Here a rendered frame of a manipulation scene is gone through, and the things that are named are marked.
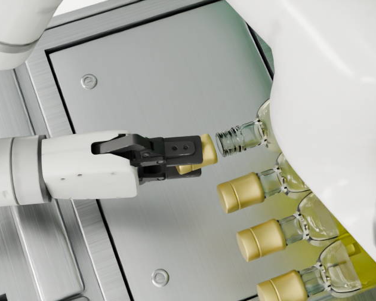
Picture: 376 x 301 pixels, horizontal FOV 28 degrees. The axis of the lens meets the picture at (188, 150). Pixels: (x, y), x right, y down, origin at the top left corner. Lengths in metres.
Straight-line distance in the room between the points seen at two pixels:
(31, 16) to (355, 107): 0.31
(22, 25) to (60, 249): 0.38
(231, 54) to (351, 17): 0.63
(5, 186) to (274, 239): 0.29
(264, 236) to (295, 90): 0.37
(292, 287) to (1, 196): 0.32
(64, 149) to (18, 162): 0.05
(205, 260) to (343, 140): 0.50
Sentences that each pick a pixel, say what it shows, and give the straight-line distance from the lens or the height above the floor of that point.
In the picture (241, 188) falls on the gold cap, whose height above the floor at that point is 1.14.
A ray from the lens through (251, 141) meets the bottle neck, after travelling 0.83.
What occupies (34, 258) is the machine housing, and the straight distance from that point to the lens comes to 0.95.
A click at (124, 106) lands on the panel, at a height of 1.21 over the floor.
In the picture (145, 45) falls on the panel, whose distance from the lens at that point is 1.04.
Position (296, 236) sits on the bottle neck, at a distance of 0.81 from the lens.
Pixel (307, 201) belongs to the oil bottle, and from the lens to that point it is 0.80.
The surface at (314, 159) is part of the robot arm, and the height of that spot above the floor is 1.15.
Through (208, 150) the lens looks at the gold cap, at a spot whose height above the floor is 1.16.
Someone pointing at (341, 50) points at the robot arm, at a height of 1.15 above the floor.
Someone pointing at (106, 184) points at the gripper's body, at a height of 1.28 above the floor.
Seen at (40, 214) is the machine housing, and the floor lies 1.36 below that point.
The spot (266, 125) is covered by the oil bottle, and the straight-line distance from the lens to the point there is 0.83.
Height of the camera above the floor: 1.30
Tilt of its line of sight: 8 degrees down
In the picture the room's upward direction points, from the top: 109 degrees counter-clockwise
